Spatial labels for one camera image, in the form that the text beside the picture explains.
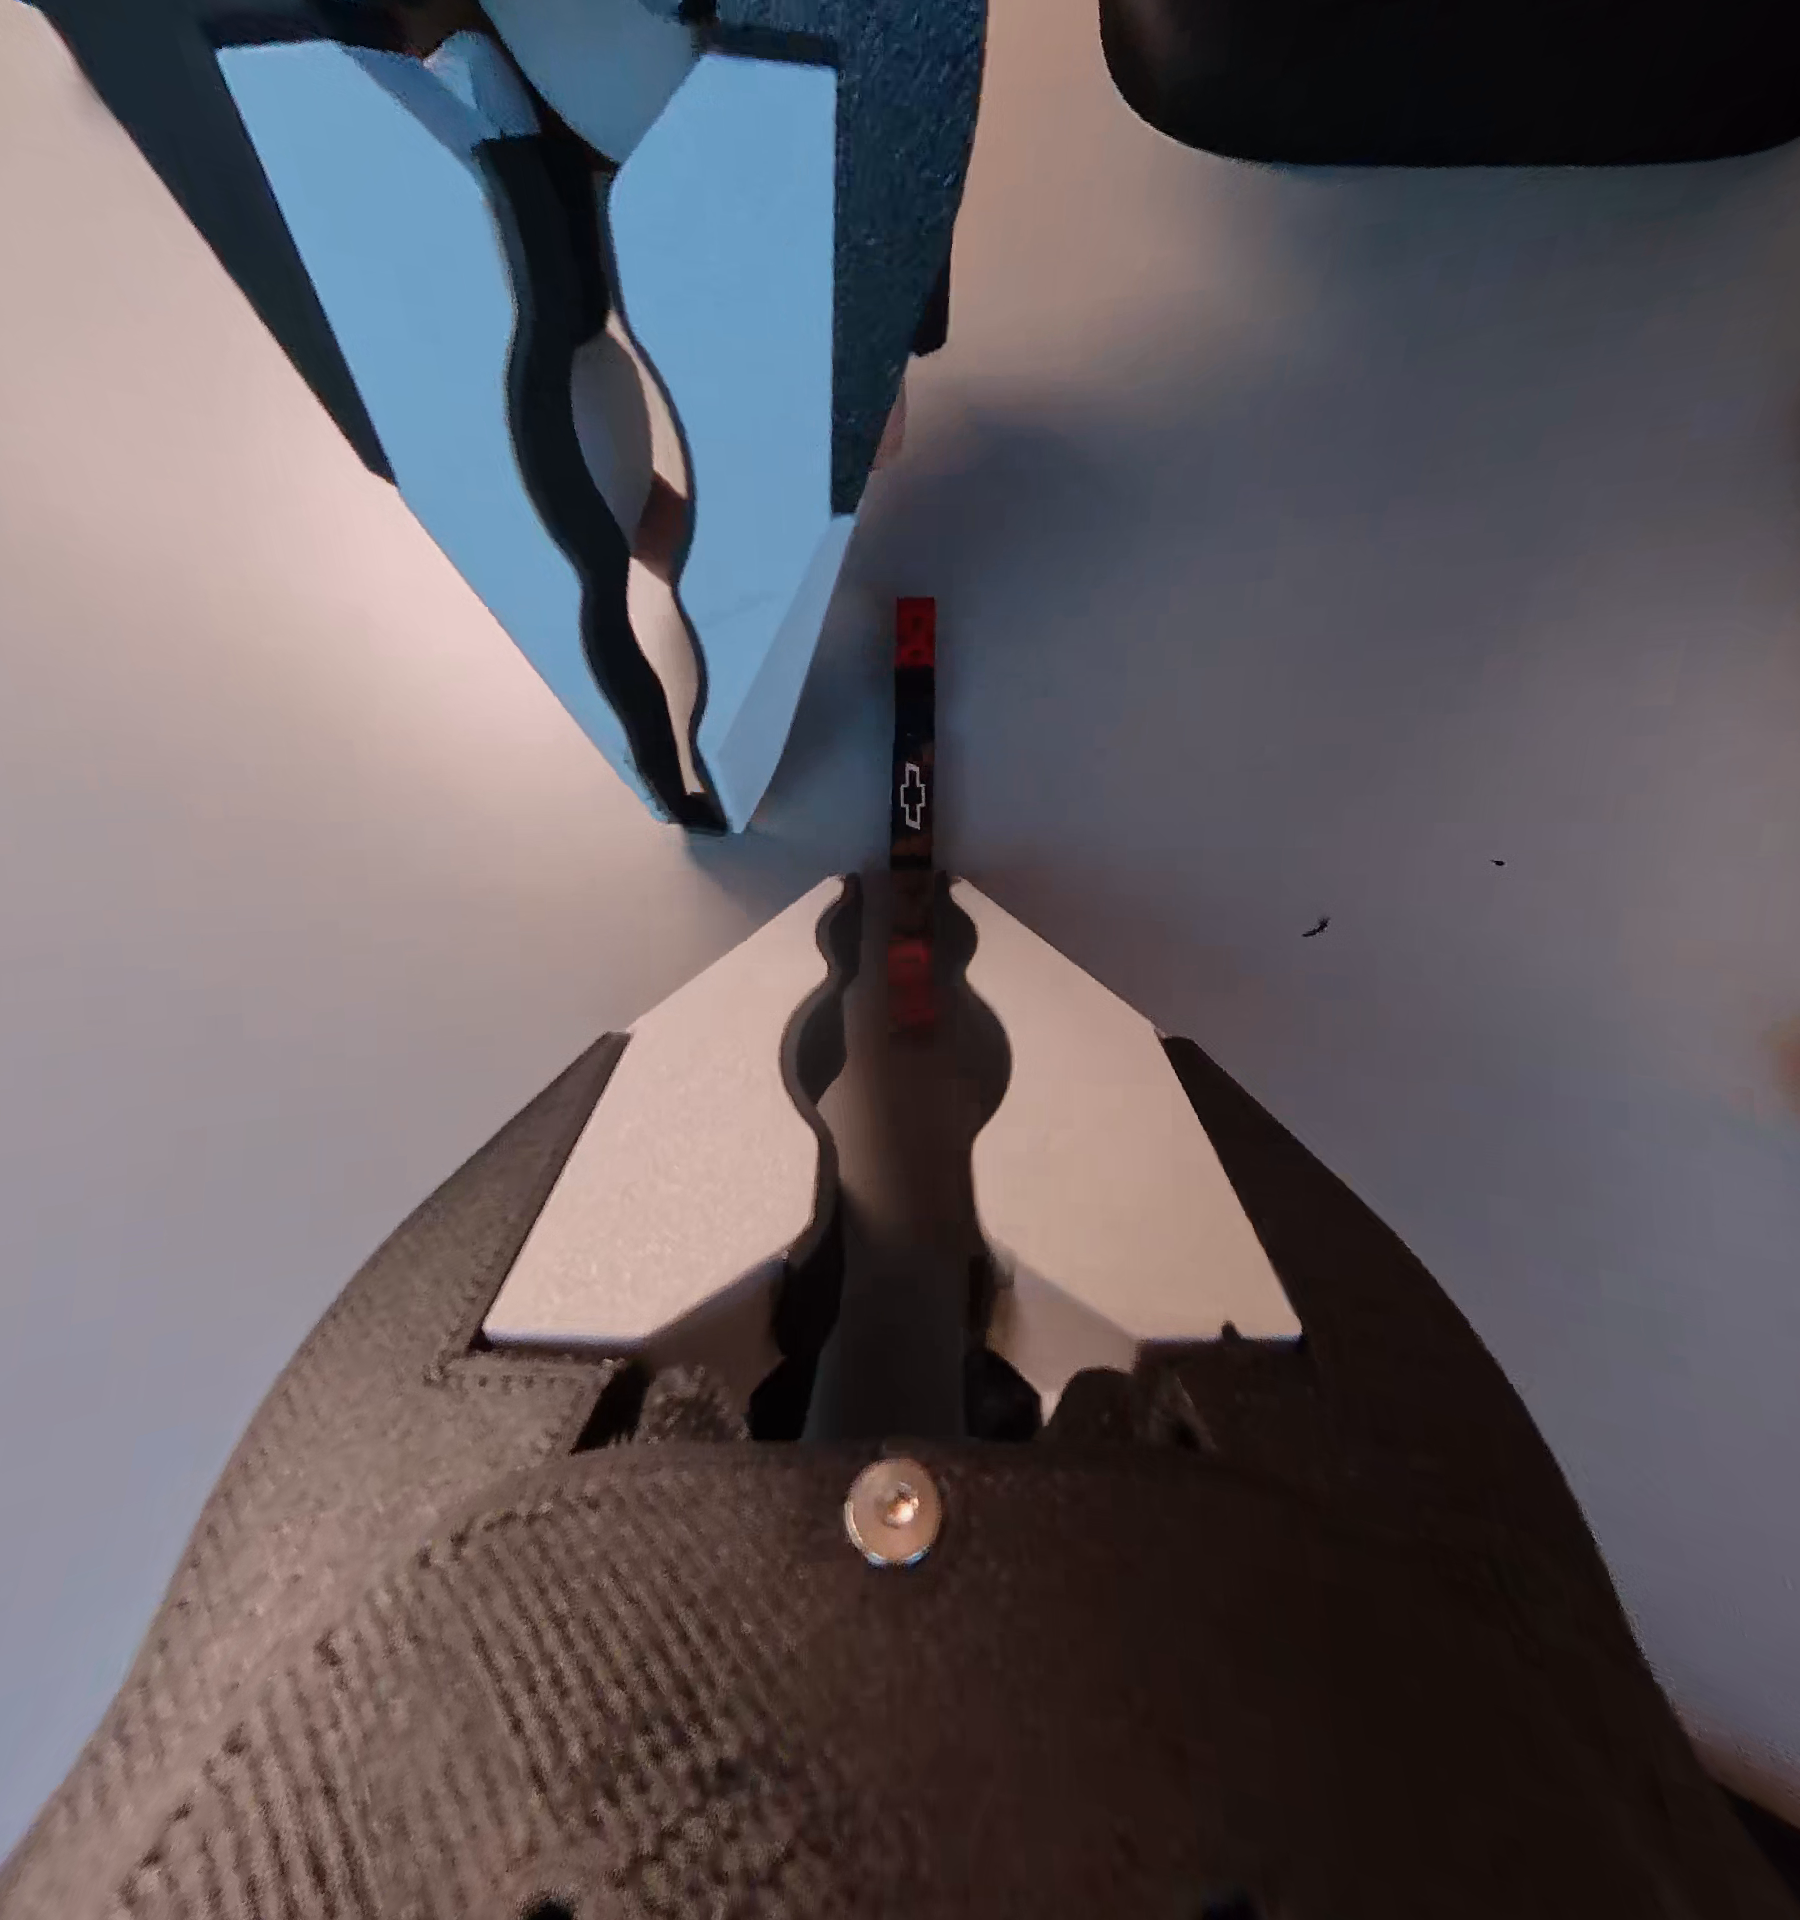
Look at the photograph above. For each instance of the black lego plate white emblem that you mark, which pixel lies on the black lego plate white emblem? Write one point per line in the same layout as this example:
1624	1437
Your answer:
914	751

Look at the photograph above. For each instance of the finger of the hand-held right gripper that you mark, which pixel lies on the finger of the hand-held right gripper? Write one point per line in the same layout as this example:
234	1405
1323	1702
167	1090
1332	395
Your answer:
390	299
750	299

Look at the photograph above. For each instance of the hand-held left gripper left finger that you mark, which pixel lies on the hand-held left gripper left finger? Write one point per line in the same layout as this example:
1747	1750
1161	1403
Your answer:
660	1185

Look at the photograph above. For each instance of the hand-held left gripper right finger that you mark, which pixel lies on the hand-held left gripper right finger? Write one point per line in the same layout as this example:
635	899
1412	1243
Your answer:
1126	1185

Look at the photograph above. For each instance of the person's right hand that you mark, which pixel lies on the person's right hand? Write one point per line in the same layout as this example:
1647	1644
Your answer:
666	523

